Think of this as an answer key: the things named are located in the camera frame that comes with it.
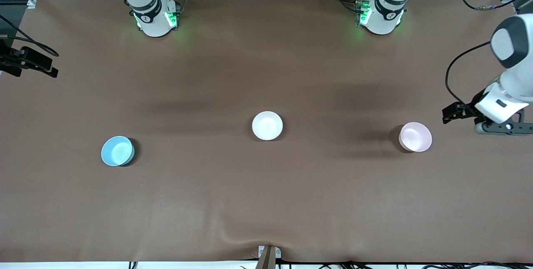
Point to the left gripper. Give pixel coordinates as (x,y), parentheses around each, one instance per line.
(469,110)

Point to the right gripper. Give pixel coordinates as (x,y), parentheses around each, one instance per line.
(16,61)

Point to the pink bowl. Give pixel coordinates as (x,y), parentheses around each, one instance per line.
(415,136)

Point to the light blue bowl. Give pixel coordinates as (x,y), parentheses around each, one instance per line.
(118,150)

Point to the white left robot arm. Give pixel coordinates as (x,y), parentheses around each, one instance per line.
(381,19)

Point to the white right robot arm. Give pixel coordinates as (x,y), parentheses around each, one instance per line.
(154,23)

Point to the white bowl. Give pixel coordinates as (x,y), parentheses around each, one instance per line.
(267,125)

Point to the brown table cover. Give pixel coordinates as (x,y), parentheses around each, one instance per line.
(266,198)

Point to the metal clamp bracket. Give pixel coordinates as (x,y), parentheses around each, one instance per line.
(268,256)

